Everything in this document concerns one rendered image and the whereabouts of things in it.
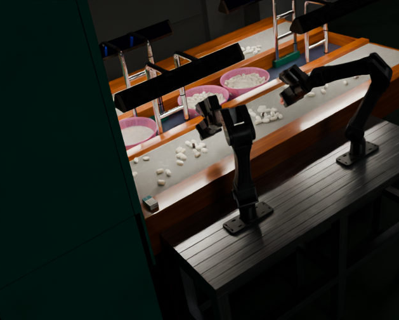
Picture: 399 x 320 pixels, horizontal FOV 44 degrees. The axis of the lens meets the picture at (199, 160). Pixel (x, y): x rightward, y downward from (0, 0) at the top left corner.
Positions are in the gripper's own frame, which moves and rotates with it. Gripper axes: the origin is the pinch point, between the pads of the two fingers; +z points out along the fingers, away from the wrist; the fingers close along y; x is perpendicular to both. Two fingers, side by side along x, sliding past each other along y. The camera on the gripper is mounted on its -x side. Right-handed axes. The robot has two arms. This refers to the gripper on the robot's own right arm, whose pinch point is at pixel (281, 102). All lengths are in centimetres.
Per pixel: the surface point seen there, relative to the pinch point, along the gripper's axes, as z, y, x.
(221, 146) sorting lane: 13.3, 29.9, 4.6
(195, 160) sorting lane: 13.3, 44.4, 4.7
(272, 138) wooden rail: -0.1, 13.6, 12.3
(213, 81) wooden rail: 54, -7, -31
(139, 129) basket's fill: 47, 47, -22
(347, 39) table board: 42, -97, -19
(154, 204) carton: -3, 76, 13
